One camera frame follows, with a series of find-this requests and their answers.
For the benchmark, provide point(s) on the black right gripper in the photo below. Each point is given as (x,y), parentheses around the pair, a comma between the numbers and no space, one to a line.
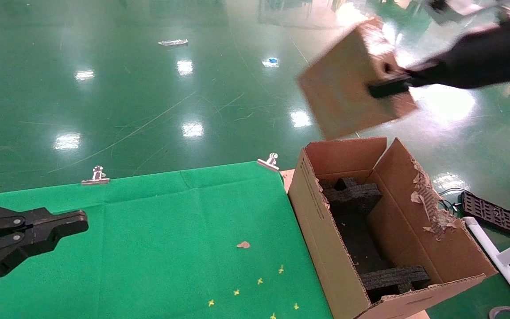
(481,57)

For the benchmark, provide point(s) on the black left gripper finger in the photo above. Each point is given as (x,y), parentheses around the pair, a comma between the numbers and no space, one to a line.
(16,250)
(60,221)

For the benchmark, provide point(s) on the small brown cardboard box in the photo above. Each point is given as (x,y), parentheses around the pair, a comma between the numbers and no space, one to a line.
(343,88)

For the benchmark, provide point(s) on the large open cardboard carton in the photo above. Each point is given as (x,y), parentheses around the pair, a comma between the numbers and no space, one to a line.
(326,248)

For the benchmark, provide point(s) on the silver binder clip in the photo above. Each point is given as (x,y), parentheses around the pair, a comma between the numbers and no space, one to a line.
(97,179)
(269,164)

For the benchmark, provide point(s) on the green table cloth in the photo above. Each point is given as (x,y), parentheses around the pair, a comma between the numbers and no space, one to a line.
(126,243)

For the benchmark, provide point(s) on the black foam insert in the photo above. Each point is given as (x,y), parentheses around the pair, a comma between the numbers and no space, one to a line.
(392,279)
(352,197)

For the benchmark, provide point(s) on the black plastic grid tray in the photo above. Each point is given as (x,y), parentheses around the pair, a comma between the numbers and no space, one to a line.
(494,215)

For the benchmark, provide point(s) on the white plastic wrapper litter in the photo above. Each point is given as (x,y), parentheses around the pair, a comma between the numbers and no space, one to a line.
(173,42)

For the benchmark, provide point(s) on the white pipe frame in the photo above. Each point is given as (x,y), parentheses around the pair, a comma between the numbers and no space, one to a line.
(507,270)

